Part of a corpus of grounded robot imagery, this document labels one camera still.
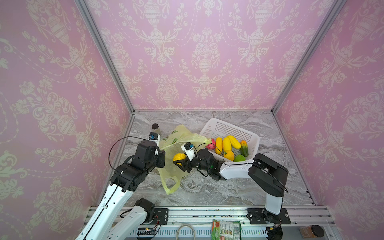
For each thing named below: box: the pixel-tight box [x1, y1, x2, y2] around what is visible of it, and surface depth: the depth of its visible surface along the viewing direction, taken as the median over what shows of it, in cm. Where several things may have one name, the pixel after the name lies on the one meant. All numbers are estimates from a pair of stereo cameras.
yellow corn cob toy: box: [222, 137, 232, 152], surface depth 98 cm
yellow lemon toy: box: [173, 153, 187, 166], surface depth 80 cm
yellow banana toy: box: [215, 137, 223, 155], surface depth 98 cm
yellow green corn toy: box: [240, 140, 249, 158], surface depth 96 cm
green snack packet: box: [211, 219, 242, 240], surface depth 70 cm
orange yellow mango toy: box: [224, 150, 235, 162], surface depth 89 cm
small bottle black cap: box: [151, 123, 159, 130], surface depth 102 cm
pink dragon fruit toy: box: [206, 138, 216, 150], surface depth 97 cm
